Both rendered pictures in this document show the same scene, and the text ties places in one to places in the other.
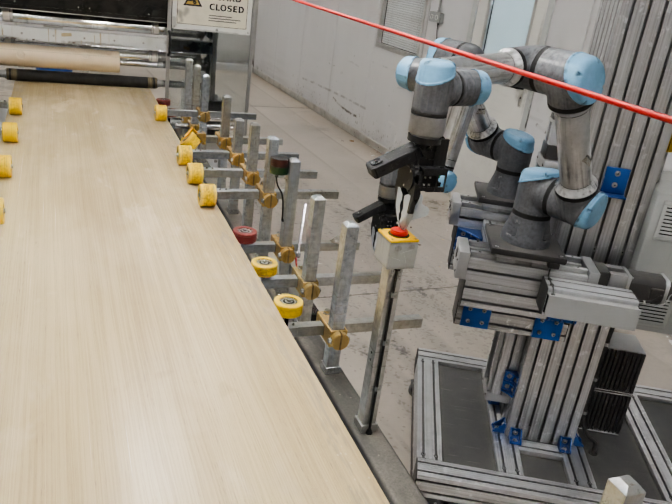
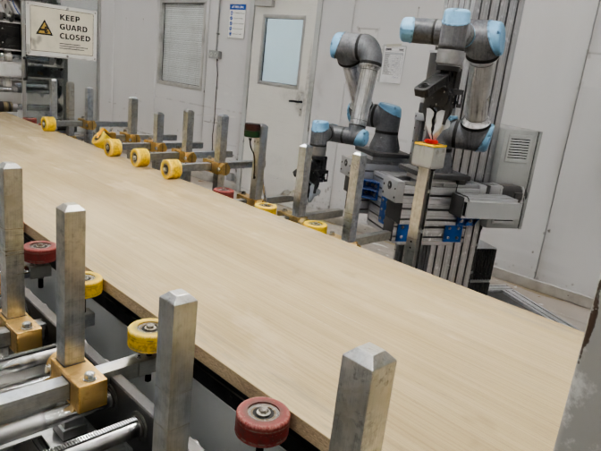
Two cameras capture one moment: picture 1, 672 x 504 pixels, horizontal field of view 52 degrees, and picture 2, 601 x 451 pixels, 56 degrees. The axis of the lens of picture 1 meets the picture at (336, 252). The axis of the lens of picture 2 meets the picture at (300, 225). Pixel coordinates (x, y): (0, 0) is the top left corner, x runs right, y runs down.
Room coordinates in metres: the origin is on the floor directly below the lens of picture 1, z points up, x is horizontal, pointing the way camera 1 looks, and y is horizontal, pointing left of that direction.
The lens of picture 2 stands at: (0.00, 0.85, 1.39)
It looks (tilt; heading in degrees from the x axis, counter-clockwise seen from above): 15 degrees down; 337
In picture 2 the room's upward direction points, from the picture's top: 7 degrees clockwise
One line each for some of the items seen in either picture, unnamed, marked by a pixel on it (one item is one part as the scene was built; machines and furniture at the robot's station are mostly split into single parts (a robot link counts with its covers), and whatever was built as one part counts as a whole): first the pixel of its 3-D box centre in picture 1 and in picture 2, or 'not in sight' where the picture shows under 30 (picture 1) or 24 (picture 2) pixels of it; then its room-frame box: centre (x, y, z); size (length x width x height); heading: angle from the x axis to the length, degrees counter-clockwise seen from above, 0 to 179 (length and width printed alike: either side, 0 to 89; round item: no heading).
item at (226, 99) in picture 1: (223, 147); (131, 144); (3.05, 0.57, 0.92); 0.03 x 0.03 x 0.48; 23
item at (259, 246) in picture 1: (299, 246); (260, 200); (2.19, 0.12, 0.84); 0.43 x 0.03 x 0.04; 113
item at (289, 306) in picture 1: (286, 317); (313, 238); (1.65, 0.11, 0.85); 0.08 x 0.08 x 0.11
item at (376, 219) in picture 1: (387, 212); (316, 168); (2.31, -0.16, 0.97); 0.09 x 0.08 x 0.12; 113
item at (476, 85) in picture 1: (458, 86); (455, 33); (1.52, -0.21, 1.54); 0.11 x 0.11 x 0.08; 43
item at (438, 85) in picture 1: (434, 87); (454, 29); (1.44, -0.15, 1.54); 0.09 x 0.08 x 0.11; 133
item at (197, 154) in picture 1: (242, 154); (159, 145); (2.87, 0.45, 0.95); 0.50 x 0.04 x 0.04; 113
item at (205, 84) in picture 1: (203, 121); (88, 130); (3.50, 0.77, 0.92); 0.03 x 0.03 x 0.48; 23
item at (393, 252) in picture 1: (395, 249); (428, 156); (1.43, -0.13, 1.18); 0.07 x 0.07 x 0.08; 23
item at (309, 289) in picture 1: (305, 282); (293, 220); (1.92, 0.08, 0.84); 0.13 x 0.06 x 0.05; 23
